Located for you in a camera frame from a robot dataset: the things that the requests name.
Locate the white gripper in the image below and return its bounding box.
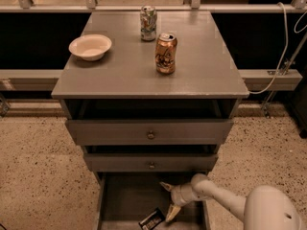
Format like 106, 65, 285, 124
160, 182, 196, 222

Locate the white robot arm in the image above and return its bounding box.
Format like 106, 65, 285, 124
160, 173, 307, 230

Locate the round middle drawer knob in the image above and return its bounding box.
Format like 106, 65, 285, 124
149, 162, 155, 170

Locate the round drawer knob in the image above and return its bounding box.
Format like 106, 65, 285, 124
147, 130, 155, 140
149, 162, 155, 170

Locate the grey open bottom drawer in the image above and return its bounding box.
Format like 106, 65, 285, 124
93, 172, 211, 230

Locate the round top drawer knob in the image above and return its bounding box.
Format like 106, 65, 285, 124
147, 130, 155, 140

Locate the grey middle drawer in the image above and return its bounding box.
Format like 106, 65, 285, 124
83, 153, 218, 173

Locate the grey wooden drawer cabinet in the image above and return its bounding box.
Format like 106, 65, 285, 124
51, 10, 250, 230

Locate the grey top drawer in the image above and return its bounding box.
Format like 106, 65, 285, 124
66, 119, 233, 146

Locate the metal stand leg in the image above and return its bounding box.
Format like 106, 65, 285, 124
261, 33, 307, 118

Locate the orange soda can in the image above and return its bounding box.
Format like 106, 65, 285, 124
155, 33, 177, 75

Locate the white bowl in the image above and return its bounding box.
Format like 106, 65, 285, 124
68, 34, 112, 61

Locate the green white soda can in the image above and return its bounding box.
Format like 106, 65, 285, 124
140, 6, 157, 41

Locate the metal railing frame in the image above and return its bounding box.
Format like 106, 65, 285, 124
1, 0, 298, 91

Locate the white cable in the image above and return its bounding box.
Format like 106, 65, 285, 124
248, 1, 307, 96

